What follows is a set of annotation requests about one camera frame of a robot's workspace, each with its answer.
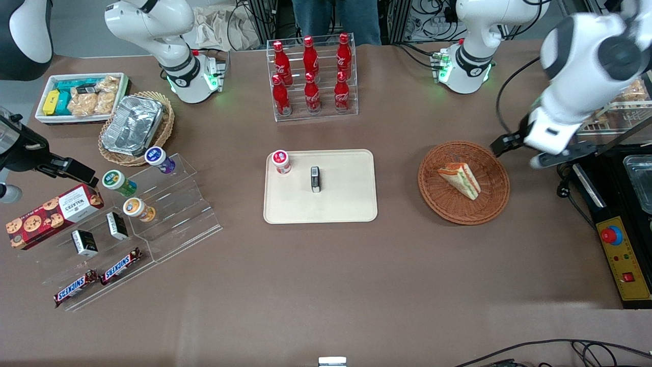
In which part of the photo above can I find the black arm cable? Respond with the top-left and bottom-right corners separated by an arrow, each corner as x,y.
496,55 -> 541,136

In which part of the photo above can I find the yellow snack packet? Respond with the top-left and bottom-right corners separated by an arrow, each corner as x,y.
43,90 -> 61,117

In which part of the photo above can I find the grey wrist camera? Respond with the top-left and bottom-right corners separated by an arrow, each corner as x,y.
0,183 -> 23,204
530,143 -> 597,170

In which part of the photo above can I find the person in blue jeans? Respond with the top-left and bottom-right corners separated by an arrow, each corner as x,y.
292,0 -> 382,47

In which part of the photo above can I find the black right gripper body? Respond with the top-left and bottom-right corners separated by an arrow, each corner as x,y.
0,126 -> 52,173

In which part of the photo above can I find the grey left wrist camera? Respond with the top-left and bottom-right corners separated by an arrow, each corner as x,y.
530,143 -> 597,170

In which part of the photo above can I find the green lidded cup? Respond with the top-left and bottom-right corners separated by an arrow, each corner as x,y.
102,169 -> 138,198

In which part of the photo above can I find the clear cracker bag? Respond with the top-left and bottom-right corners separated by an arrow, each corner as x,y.
68,86 -> 98,118
94,75 -> 121,115
616,78 -> 651,103

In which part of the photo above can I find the white plastic snack bin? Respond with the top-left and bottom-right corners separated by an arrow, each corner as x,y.
35,72 -> 131,126

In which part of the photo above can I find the crumpled beige bag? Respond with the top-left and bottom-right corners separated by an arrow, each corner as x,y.
191,5 -> 261,51

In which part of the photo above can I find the beige plastic tray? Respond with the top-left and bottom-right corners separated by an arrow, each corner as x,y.
263,149 -> 378,224

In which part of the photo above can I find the red lidded cup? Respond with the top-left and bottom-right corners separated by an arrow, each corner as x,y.
271,150 -> 292,175

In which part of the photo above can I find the red cola bottle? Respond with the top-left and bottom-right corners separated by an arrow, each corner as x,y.
334,71 -> 351,112
336,33 -> 353,80
273,41 -> 292,86
303,36 -> 321,82
271,75 -> 292,117
304,72 -> 322,114

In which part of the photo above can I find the wire basket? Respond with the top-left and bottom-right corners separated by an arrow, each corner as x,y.
578,71 -> 652,136

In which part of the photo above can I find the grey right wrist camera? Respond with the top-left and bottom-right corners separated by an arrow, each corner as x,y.
0,183 -> 23,204

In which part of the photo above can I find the black cable bundle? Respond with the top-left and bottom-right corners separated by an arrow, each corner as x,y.
405,0 -> 460,45

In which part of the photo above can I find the black floor cable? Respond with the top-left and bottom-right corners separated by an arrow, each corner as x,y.
452,338 -> 652,367

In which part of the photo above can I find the black machine base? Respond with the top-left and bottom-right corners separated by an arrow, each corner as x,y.
570,143 -> 652,310

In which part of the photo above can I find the clear acrylic bottle rack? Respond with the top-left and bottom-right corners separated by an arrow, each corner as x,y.
266,33 -> 359,122

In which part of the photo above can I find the Snickers bar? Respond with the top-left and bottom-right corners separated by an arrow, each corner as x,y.
99,247 -> 144,286
53,269 -> 99,308

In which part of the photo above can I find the red Walkers cookie box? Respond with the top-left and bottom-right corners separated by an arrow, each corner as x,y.
6,183 -> 104,250

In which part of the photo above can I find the clear acrylic tiered stand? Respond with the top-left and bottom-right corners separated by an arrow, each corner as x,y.
15,153 -> 223,312

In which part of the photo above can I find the black plug with cable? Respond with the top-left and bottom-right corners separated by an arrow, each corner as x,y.
556,162 -> 579,199

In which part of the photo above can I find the brown wicker basket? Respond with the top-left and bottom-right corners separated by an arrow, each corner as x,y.
418,141 -> 510,225

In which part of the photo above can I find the triangle sandwich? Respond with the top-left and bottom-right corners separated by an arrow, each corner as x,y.
437,162 -> 481,201

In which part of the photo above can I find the purple lidded cup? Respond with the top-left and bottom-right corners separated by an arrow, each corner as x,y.
144,146 -> 176,174

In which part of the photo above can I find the steel tray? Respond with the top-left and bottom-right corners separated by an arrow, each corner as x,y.
622,154 -> 652,215

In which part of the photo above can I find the teal snack box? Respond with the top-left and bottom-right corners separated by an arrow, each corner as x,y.
55,78 -> 100,95
53,92 -> 73,116

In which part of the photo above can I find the aluminium foil tray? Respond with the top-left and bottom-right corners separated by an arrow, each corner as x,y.
101,95 -> 165,157

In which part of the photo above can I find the yellow control box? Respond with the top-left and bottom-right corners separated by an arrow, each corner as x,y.
595,216 -> 652,302

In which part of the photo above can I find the light wicker basket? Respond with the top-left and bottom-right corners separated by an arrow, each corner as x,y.
98,91 -> 175,167

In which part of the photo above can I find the orange lidded cup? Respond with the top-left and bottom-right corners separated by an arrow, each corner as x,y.
123,197 -> 156,223

